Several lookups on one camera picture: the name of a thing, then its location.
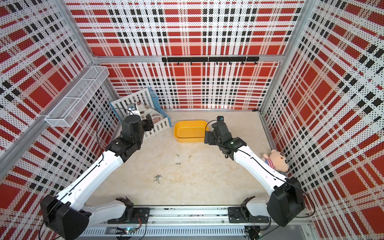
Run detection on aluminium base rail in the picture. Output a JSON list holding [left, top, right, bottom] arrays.
[[79, 206, 318, 240]]

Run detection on pink plush pig toy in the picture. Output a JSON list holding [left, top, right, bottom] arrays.
[[262, 150, 289, 173]]

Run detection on green circuit board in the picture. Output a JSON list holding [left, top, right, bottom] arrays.
[[116, 227, 137, 235]]

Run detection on yellow plastic storage box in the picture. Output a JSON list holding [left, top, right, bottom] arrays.
[[174, 120, 208, 143]]

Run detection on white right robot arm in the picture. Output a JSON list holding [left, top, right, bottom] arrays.
[[204, 116, 305, 227]]

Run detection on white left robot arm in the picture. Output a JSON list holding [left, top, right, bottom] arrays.
[[40, 114, 154, 240]]

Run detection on white patterned blanket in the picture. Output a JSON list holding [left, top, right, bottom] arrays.
[[136, 102, 165, 124]]

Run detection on black wall hook rail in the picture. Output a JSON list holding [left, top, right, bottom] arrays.
[[162, 57, 260, 64]]

